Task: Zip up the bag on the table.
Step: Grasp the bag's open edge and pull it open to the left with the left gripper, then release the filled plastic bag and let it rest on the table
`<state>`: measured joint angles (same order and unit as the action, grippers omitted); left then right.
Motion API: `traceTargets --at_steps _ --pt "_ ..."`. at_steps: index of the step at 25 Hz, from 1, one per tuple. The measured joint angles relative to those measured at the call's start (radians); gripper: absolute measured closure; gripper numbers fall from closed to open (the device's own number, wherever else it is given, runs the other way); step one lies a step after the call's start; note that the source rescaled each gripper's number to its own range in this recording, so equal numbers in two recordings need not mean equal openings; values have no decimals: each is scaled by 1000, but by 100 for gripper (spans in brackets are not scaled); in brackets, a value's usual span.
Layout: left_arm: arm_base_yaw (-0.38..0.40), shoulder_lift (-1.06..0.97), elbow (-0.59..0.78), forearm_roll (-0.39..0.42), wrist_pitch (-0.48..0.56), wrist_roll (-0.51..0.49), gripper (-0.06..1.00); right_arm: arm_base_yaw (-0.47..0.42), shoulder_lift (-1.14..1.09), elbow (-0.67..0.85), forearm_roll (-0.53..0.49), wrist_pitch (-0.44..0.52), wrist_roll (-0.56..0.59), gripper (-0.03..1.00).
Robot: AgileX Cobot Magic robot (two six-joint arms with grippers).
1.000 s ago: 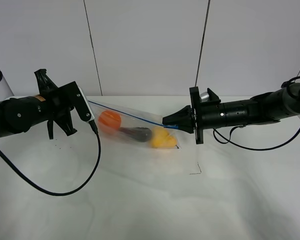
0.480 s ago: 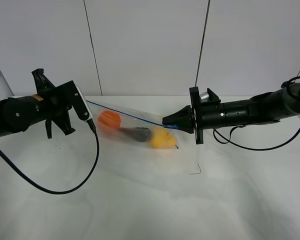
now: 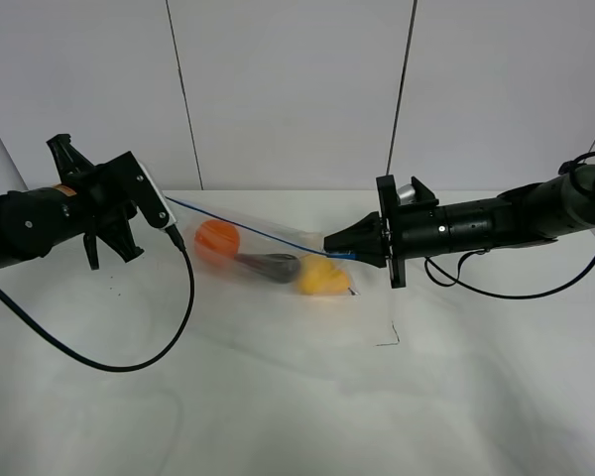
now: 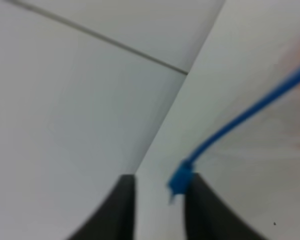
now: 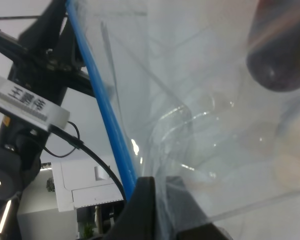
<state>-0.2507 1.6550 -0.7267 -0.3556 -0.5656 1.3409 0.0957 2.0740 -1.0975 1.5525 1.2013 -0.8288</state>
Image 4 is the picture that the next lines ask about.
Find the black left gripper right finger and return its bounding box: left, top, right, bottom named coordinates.
left=184, top=173, right=265, bottom=240

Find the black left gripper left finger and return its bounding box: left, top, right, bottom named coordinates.
left=69, top=174, right=136, bottom=240

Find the clear zip bag blue zipper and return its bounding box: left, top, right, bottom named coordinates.
left=166, top=32, right=300, bottom=205

